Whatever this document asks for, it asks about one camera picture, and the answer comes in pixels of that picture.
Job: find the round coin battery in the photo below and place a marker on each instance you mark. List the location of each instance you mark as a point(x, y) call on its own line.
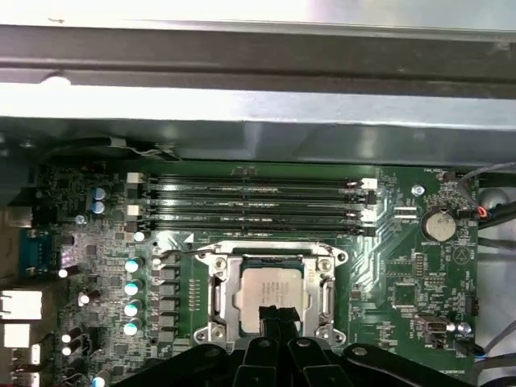
point(438, 225)

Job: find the green motherboard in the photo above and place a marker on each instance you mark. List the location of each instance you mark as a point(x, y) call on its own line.
point(383, 290)

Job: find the black PC case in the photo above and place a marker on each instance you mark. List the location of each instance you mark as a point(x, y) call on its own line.
point(258, 52)

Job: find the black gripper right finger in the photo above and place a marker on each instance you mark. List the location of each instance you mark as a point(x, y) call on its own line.
point(306, 363)

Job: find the metal locking lever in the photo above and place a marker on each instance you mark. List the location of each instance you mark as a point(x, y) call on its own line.
point(181, 252)
point(333, 298)

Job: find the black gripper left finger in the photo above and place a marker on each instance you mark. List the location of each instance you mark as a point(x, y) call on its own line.
point(262, 363)

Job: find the silver CPU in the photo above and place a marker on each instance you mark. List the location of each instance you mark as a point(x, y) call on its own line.
point(274, 286)

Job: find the CPU socket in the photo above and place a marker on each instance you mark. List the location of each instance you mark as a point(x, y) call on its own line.
point(213, 258)

